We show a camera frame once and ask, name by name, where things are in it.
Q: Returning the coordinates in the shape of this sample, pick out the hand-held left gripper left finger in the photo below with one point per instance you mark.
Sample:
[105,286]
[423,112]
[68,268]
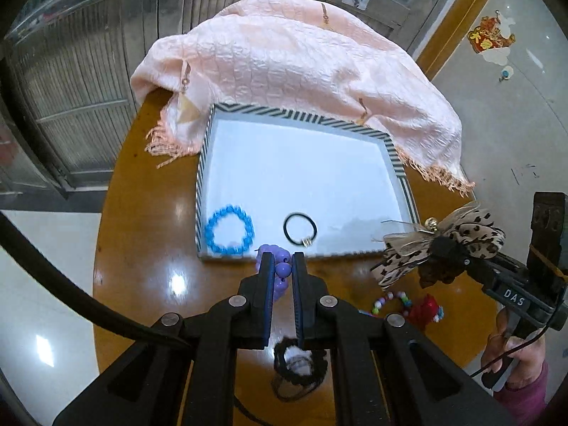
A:
[267,293]

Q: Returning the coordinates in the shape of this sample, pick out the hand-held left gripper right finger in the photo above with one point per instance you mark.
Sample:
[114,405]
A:
[296,301]

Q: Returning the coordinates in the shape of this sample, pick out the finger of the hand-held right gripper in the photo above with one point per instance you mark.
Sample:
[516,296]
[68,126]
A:
[477,270]

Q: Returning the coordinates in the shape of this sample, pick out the leopard bow brown scrunchie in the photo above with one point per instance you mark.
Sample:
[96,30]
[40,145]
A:
[479,230]

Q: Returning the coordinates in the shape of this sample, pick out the black scrunchie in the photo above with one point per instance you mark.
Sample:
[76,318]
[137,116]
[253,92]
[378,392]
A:
[279,359]

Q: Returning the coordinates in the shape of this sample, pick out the red fabric bow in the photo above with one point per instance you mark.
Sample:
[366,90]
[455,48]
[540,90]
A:
[424,313]

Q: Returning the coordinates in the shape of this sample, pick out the striped-rim white tray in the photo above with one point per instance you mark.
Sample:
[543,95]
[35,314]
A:
[301,173]

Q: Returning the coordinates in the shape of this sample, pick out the person's right forearm purple sleeve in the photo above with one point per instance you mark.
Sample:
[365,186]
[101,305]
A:
[528,404]

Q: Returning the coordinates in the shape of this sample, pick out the person's right hand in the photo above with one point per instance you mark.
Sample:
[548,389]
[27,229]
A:
[528,359]

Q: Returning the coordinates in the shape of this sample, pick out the pink fringed shawl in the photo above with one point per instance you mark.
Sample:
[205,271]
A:
[288,66]

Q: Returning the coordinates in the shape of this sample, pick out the stainless steel door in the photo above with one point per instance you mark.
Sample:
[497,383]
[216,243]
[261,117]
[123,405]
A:
[80,75]

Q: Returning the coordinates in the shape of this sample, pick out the small wall hook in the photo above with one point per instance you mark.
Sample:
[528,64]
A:
[506,72]

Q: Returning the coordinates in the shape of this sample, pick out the red gold wall decoration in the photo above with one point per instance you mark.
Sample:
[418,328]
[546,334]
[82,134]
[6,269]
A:
[490,37]

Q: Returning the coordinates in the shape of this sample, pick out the wooden door frame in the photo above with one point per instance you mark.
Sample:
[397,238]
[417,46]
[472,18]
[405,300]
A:
[461,17]

